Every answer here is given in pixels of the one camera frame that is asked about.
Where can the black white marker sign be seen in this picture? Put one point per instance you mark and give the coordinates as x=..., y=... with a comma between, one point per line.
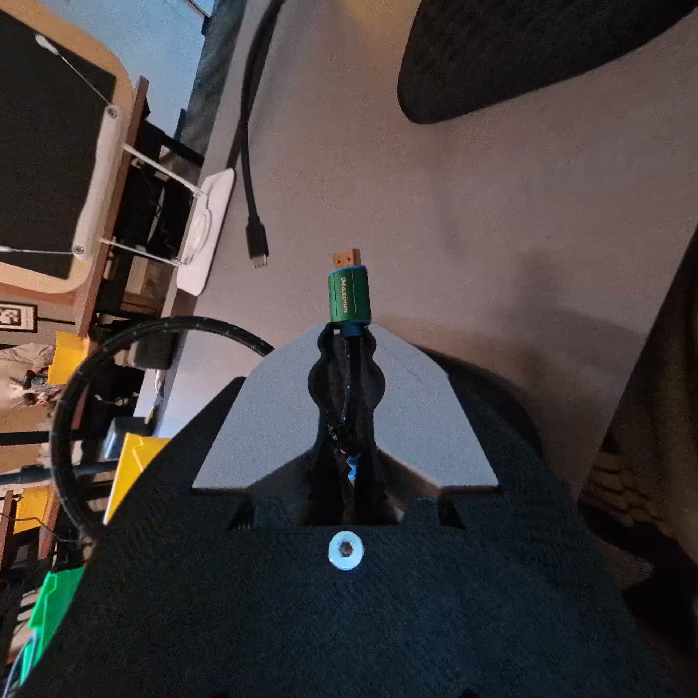
x=16, y=318

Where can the black pole stand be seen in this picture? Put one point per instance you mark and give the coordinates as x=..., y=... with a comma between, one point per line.
x=54, y=473

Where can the black wrist rest pad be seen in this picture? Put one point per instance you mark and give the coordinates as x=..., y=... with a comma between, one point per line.
x=518, y=54

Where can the yellow plastic bin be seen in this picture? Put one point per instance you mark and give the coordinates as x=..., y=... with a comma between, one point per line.
x=136, y=469
x=68, y=360

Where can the small black box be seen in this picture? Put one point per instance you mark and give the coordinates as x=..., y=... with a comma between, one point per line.
x=125, y=436

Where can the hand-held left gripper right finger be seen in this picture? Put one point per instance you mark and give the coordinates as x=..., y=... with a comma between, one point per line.
x=431, y=420

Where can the wooden backing board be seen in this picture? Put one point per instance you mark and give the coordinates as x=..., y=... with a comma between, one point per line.
x=32, y=286

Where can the brown office desk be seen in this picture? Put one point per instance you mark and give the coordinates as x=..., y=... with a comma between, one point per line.
x=92, y=305

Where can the green plastic bin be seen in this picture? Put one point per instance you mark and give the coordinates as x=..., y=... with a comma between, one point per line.
x=57, y=605

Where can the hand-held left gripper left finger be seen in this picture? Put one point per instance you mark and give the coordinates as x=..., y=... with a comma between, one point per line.
x=262, y=420

